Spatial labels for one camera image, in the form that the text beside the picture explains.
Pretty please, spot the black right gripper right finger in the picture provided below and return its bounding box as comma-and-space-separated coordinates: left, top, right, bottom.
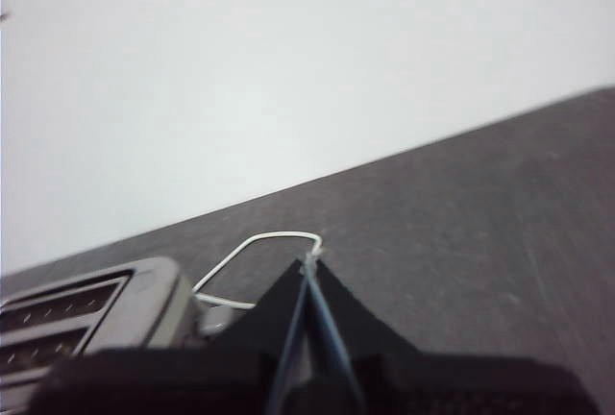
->
308, 259, 425, 374

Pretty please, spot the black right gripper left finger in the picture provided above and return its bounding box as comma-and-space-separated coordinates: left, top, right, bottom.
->
204, 259, 309, 369

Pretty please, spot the cream two-slot toaster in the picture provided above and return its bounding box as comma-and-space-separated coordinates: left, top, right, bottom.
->
0, 256, 207, 400

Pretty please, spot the white power cable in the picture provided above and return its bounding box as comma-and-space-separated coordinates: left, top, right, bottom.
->
191, 230, 325, 311

